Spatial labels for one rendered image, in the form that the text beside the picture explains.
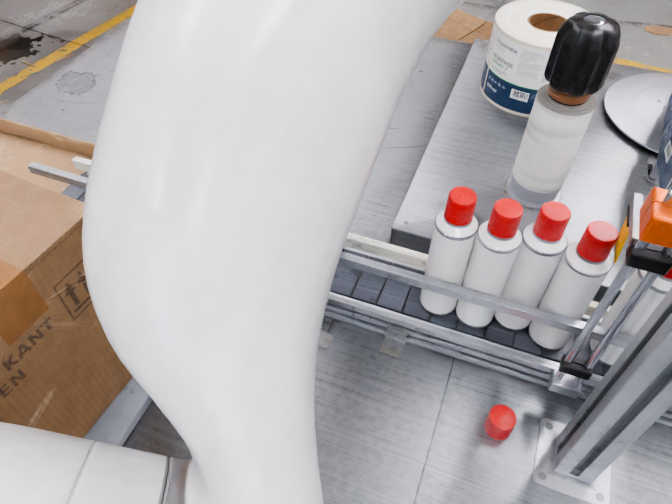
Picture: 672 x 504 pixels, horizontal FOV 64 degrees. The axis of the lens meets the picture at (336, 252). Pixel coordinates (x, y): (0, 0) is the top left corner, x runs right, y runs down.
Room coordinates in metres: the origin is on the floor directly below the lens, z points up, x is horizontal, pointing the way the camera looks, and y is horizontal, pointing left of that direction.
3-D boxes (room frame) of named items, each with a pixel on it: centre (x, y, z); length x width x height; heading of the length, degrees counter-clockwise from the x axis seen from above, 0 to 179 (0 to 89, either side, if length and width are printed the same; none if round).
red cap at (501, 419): (0.29, -0.21, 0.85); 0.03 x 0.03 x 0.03
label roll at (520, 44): (1.00, -0.40, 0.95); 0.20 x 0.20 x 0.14
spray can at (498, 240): (0.44, -0.19, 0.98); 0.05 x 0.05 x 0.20
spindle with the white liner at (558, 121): (0.69, -0.34, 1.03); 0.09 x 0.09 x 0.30
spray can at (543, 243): (0.43, -0.24, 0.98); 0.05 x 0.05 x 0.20
